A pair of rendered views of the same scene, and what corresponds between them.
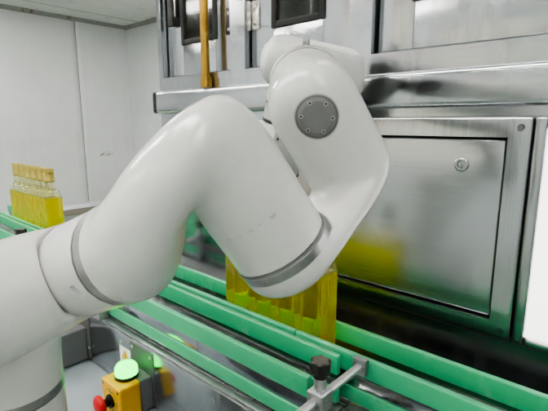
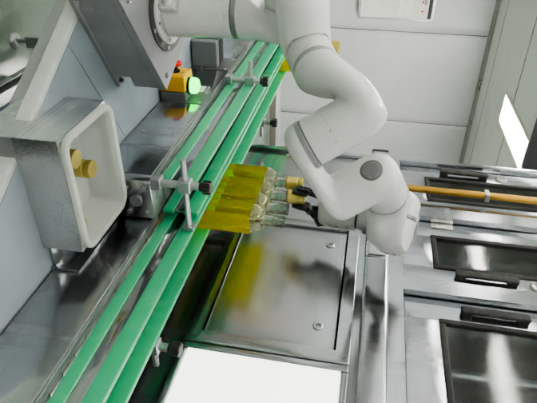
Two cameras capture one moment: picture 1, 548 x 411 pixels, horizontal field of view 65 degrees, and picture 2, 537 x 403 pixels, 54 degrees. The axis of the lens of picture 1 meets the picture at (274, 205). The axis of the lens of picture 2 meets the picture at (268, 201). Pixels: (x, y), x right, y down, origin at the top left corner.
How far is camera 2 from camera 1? 0.58 m
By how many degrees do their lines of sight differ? 14
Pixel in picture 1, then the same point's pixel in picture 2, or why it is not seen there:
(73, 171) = (314, 101)
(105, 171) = not seen: hidden behind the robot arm
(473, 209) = (284, 329)
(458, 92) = (370, 329)
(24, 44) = (446, 76)
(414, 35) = (414, 317)
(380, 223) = (275, 277)
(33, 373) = (249, 23)
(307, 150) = (354, 166)
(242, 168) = (354, 117)
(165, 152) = (366, 84)
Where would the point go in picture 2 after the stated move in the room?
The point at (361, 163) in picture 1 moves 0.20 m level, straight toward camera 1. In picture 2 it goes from (344, 193) to (349, 124)
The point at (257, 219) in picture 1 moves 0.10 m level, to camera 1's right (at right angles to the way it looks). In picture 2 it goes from (329, 122) to (322, 182)
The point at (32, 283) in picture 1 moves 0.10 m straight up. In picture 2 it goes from (312, 28) to (371, 32)
